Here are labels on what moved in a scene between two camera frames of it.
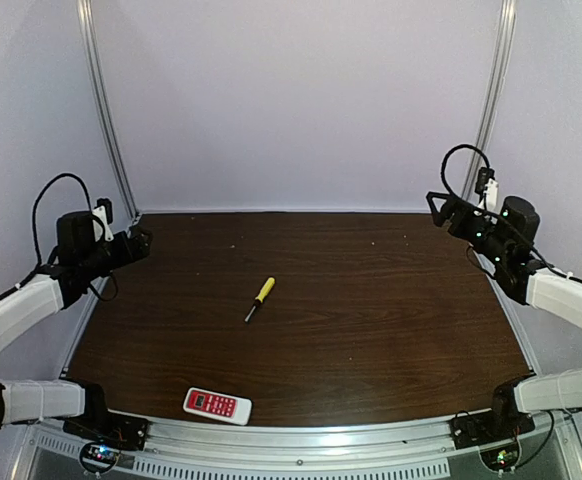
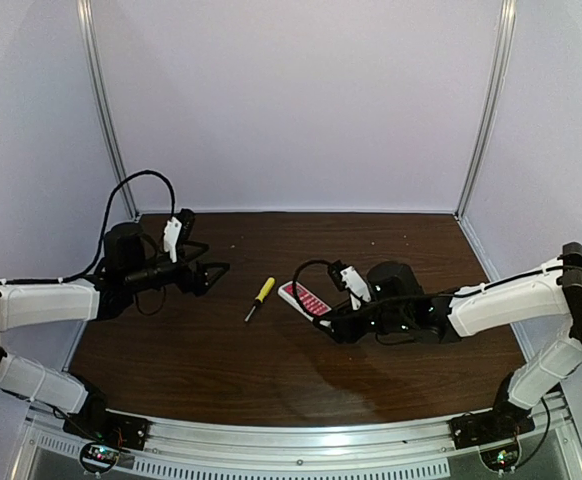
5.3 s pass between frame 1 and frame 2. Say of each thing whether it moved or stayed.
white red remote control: moved
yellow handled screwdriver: stayed
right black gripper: moved
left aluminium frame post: stayed
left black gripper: moved
